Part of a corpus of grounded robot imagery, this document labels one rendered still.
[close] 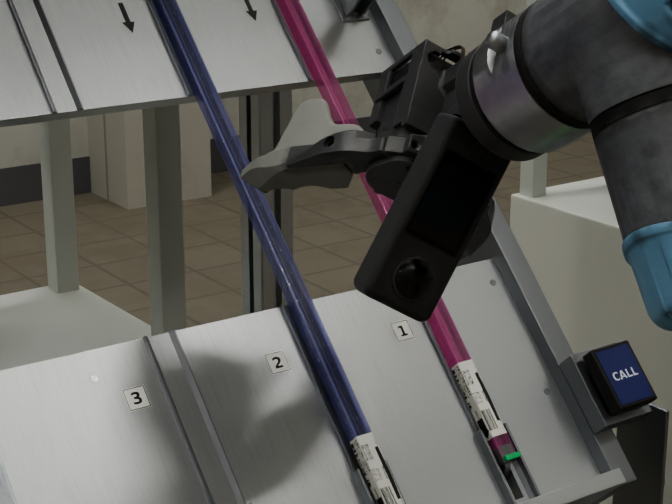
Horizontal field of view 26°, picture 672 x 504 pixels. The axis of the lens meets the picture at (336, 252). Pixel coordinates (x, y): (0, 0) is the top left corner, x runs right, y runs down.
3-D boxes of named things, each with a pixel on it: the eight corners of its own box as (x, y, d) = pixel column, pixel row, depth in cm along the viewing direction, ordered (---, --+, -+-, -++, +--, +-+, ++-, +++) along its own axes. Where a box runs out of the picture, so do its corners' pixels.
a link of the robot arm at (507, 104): (613, 152, 78) (491, 84, 75) (560, 180, 81) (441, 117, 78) (632, 39, 81) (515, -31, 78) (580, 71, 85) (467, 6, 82)
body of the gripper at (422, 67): (469, 126, 95) (586, 52, 85) (444, 240, 91) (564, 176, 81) (371, 74, 92) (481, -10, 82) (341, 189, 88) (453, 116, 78)
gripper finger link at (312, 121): (261, 118, 96) (388, 112, 92) (239, 194, 94) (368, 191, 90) (241, 90, 94) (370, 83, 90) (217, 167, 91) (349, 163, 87)
